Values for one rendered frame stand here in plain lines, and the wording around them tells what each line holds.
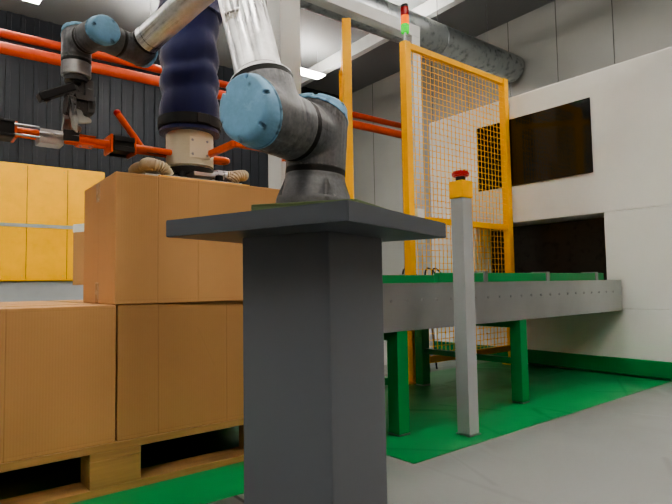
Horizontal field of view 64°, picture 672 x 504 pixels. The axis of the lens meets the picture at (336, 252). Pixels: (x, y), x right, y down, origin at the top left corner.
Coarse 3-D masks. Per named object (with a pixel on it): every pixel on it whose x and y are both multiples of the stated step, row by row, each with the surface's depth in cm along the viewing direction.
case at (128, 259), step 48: (96, 192) 181; (144, 192) 168; (192, 192) 177; (240, 192) 188; (96, 240) 179; (144, 240) 167; (192, 240) 176; (96, 288) 178; (144, 288) 166; (192, 288) 175; (240, 288) 186
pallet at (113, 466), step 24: (168, 432) 168; (192, 432) 173; (240, 432) 193; (48, 456) 147; (72, 456) 151; (96, 456) 155; (120, 456) 159; (216, 456) 183; (240, 456) 183; (96, 480) 154; (120, 480) 158; (144, 480) 163
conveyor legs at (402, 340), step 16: (384, 336) 220; (400, 336) 213; (416, 336) 318; (512, 336) 268; (400, 352) 213; (416, 352) 318; (432, 352) 310; (448, 352) 301; (512, 352) 268; (400, 368) 212; (416, 368) 317; (512, 368) 268; (400, 384) 212; (416, 384) 317; (512, 384) 268; (528, 384) 267; (400, 400) 211; (512, 400) 268; (528, 400) 266; (400, 416) 211; (400, 432) 210
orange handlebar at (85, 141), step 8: (24, 128) 164; (80, 136) 174; (88, 136) 175; (72, 144) 176; (80, 144) 174; (88, 144) 175; (96, 144) 177; (104, 144) 178; (224, 144) 185; (232, 144) 182; (240, 144) 182; (136, 152) 189; (144, 152) 190; (152, 152) 188; (160, 152) 190; (168, 152) 191; (208, 152) 195; (216, 152) 190; (216, 160) 203; (224, 160) 205
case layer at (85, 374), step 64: (0, 320) 142; (64, 320) 152; (128, 320) 163; (192, 320) 175; (0, 384) 141; (64, 384) 151; (128, 384) 162; (192, 384) 174; (0, 448) 141; (64, 448) 150
